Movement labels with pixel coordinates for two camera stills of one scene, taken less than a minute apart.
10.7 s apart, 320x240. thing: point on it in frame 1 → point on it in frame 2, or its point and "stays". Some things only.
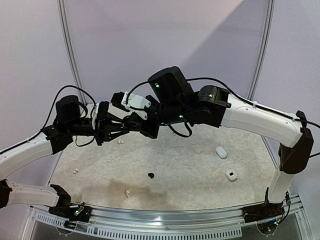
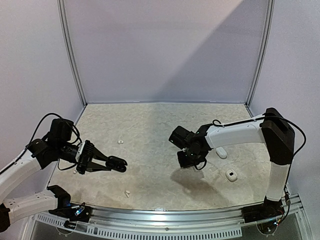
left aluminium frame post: x=61 y=5 stays
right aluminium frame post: x=264 y=47 stays
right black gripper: x=151 y=124 → x=186 y=161
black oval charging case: x=130 y=124 → x=116 y=164
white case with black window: x=231 y=175 stays
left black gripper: x=104 y=128 → x=85 y=161
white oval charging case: x=221 y=152 stays
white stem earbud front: x=127 y=192 stays
